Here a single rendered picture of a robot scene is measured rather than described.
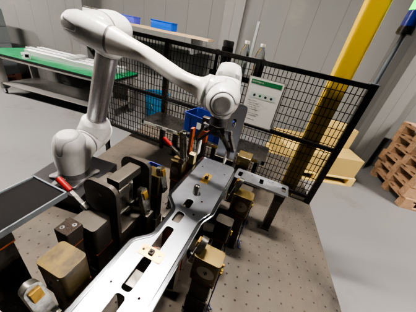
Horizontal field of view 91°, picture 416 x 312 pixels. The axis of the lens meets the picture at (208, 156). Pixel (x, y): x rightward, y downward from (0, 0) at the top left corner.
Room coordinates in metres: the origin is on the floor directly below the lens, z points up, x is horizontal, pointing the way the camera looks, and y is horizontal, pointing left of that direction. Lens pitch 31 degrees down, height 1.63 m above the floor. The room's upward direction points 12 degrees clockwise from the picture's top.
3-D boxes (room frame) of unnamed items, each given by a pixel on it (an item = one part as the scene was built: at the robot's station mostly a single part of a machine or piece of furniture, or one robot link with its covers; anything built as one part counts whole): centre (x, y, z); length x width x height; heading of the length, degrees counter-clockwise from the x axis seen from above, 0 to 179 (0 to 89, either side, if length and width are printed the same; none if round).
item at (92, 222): (0.41, 0.33, 0.89); 0.12 x 0.07 x 0.38; 74
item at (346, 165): (3.04, -1.62, 0.38); 1.35 x 1.03 x 0.76; 84
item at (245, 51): (1.48, -0.10, 1.53); 0.07 x 0.07 x 0.20
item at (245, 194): (0.72, -0.21, 0.87); 0.12 x 0.07 x 0.35; 74
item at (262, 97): (1.34, -0.27, 1.30); 0.23 x 0.02 x 0.31; 74
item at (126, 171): (0.54, 0.28, 0.95); 0.18 x 0.13 x 0.49; 164
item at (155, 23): (3.70, 1.09, 1.60); 0.36 x 0.25 x 0.12; 83
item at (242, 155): (1.06, -0.22, 0.88); 0.08 x 0.08 x 0.36; 74
